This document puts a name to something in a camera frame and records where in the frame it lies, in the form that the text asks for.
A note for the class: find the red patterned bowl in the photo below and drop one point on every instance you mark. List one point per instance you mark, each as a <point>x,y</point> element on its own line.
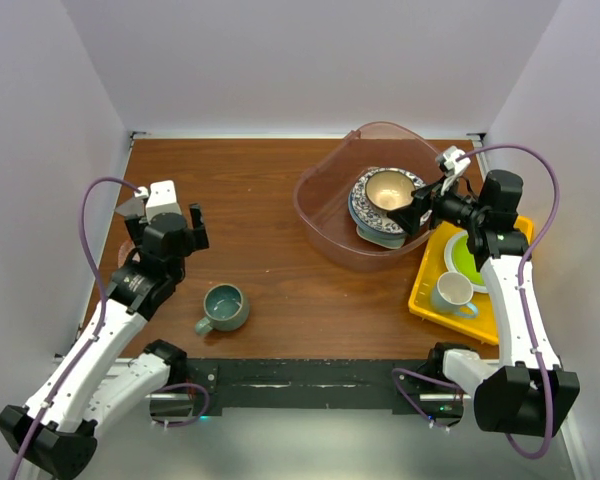
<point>126,250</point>

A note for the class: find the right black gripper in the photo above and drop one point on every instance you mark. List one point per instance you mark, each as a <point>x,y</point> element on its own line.
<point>428,195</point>

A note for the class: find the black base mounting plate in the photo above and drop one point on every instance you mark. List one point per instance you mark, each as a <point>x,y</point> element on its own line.
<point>357,384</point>

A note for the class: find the yellow plastic tray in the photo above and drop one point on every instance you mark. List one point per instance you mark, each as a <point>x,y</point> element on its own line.
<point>484,326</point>

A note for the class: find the white mug blue handle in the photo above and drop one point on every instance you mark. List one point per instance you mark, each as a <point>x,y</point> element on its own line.
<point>452,294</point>

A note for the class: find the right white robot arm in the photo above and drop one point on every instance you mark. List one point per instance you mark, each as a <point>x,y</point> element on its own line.
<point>529,392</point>

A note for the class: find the green plate white rim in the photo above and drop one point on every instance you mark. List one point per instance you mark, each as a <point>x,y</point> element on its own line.
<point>457,258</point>

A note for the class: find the pink translucent plastic bin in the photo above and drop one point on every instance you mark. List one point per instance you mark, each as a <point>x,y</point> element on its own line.
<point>322,192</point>

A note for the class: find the blue floral plate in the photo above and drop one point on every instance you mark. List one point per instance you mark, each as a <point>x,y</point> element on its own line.
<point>358,190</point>

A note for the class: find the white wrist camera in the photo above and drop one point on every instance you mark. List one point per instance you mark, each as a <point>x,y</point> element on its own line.
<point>453,163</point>
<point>159,198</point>

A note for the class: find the grey triangular scraper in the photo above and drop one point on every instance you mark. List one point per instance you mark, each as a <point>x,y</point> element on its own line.
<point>131,207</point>

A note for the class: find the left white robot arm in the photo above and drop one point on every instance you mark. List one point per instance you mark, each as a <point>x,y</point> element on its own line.
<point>135,292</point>

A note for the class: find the mint green divided tray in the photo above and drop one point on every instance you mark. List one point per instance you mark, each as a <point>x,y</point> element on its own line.
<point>391,244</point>

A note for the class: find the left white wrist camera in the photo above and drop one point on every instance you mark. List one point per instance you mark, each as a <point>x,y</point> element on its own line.
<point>159,198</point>

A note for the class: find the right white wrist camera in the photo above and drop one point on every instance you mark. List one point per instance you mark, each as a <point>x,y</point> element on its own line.
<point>453,163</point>

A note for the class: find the teal ceramic mug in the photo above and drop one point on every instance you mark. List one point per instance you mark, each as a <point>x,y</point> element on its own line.
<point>226,309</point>

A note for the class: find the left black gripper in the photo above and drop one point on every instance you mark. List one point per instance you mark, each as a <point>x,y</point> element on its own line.
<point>195,236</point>

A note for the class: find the cream patterned bowl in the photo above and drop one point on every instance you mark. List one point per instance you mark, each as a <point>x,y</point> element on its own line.
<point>389,190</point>

